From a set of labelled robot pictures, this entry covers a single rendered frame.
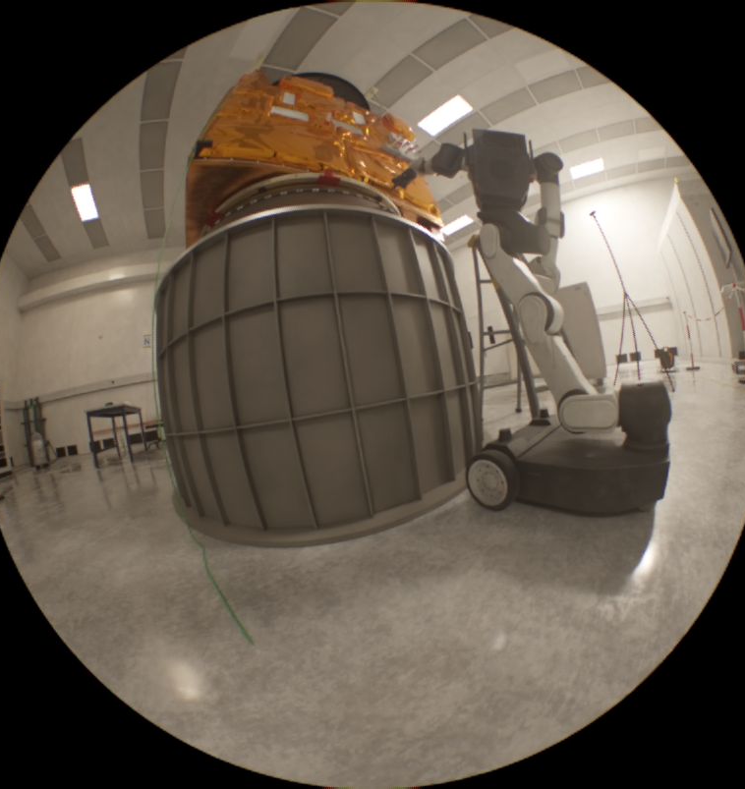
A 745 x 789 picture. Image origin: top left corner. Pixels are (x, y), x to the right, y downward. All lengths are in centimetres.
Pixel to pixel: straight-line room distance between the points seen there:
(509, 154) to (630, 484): 107
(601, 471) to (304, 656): 76
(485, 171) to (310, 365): 93
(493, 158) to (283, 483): 134
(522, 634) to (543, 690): 13
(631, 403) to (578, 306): 333
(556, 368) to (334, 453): 77
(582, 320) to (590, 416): 329
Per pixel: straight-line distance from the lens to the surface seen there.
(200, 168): 161
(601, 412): 79
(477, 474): 86
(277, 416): 78
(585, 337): 401
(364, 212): 105
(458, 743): 45
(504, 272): 96
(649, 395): 81
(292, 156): 170
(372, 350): 81
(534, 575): 63
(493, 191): 100
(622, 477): 74
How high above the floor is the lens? 45
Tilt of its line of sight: 1 degrees down
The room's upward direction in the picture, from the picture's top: 9 degrees counter-clockwise
